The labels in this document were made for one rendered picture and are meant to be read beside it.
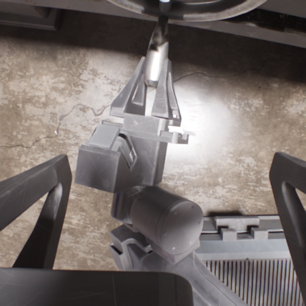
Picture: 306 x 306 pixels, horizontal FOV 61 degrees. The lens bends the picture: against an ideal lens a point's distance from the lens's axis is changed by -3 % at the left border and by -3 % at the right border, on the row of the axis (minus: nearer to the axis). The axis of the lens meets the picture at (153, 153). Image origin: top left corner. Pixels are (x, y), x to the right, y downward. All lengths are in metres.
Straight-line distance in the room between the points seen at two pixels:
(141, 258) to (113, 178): 0.13
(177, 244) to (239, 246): 0.51
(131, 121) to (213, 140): 0.67
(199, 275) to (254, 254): 0.48
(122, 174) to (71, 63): 0.79
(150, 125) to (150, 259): 0.16
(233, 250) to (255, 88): 0.55
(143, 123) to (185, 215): 0.11
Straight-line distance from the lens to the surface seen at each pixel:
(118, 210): 0.34
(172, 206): 0.27
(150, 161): 0.30
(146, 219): 0.28
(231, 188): 1.00
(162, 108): 0.30
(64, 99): 1.00
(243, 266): 0.80
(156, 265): 0.34
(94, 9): 0.59
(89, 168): 0.26
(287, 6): 0.49
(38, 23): 1.06
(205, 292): 0.32
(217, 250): 0.77
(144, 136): 0.31
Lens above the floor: 0.94
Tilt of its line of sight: 85 degrees down
